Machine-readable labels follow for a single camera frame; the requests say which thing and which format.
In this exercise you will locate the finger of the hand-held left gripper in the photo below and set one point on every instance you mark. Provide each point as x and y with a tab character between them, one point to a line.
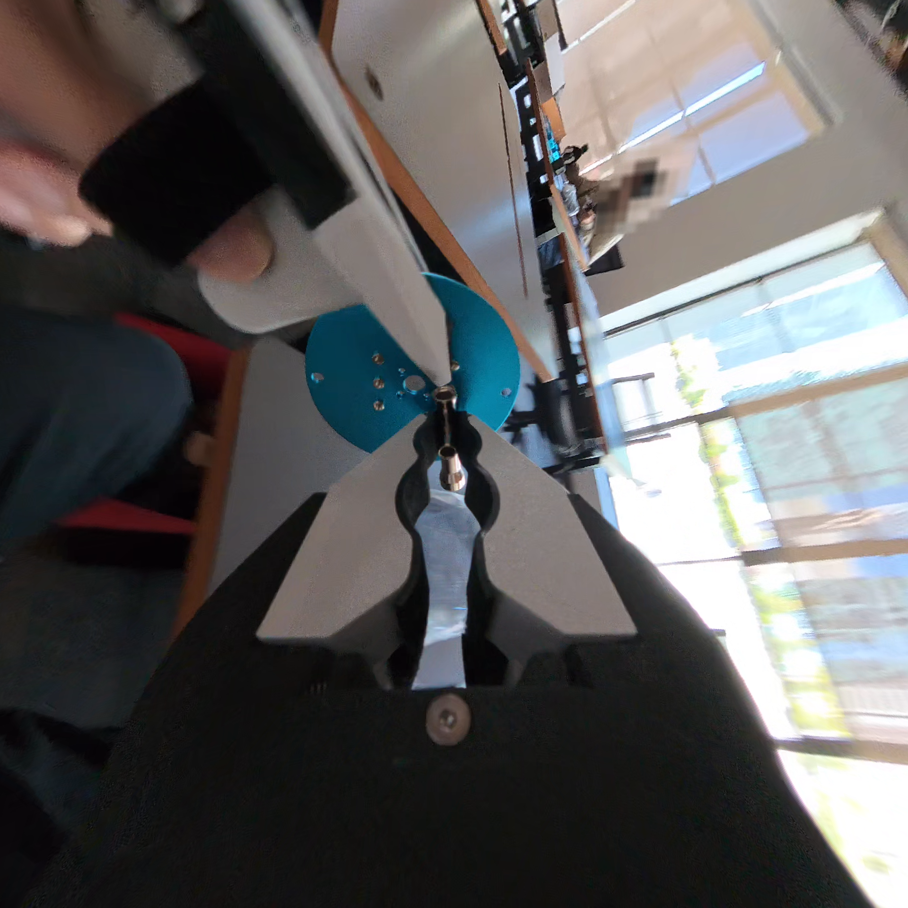
383	284

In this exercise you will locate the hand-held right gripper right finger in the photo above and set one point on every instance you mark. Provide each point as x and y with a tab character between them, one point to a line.
560	567

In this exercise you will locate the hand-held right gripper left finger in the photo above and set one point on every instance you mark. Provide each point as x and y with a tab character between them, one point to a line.
347	567

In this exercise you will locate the blue disc with brass standoffs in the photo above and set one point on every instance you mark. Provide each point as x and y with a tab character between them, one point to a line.
347	411

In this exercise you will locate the silver socket wrench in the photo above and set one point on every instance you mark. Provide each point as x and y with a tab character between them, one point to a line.
450	468

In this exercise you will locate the grey desk with wooden edge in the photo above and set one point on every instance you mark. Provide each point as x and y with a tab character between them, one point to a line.
440	177

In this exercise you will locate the person's left hand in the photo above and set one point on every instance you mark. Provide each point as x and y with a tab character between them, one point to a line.
49	206

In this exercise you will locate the red seat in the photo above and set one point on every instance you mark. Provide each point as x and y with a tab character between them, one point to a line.
128	521

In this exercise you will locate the large window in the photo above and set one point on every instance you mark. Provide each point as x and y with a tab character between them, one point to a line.
816	496

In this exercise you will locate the person's dark clothing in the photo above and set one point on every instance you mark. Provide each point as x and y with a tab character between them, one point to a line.
71	425

